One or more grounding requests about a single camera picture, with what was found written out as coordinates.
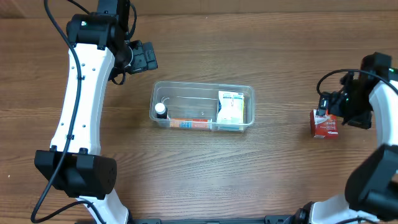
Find orange tube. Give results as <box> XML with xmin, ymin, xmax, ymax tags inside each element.
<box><xmin>169</xmin><ymin>118</ymin><xmax>212</xmax><ymax>129</ymax></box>

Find red Haleon box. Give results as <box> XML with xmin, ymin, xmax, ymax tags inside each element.
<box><xmin>310</xmin><ymin>110</ymin><xmax>338</xmax><ymax>139</ymax></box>

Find blue VapoDrops box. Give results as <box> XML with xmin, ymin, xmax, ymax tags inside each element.
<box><xmin>218</xmin><ymin>124</ymin><xmax>244</xmax><ymax>131</ymax></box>

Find clear plastic container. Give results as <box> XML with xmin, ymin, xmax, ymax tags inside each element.
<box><xmin>149</xmin><ymin>81</ymin><xmax>256</xmax><ymax>131</ymax></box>

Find dark bottle white cap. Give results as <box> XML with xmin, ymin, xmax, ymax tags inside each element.
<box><xmin>154</xmin><ymin>103</ymin><xmax>168</xmax><ymax>119</ymax></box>

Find white medicine box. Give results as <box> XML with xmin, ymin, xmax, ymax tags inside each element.
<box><xmin>216</xmin><ymin>91</ymin><xmax>244</xmax><ymax>124</ymax></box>

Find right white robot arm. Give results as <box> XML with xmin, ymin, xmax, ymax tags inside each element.
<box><xmin>264</xmin><ymin>52</ymin><xmax>397</xmax><ymax>224</ymax></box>

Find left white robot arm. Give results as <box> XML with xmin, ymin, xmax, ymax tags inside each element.
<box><xmin>34</xmin><ymin>0</ymin><xmax>157</xmax><ymax>223</ymax></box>

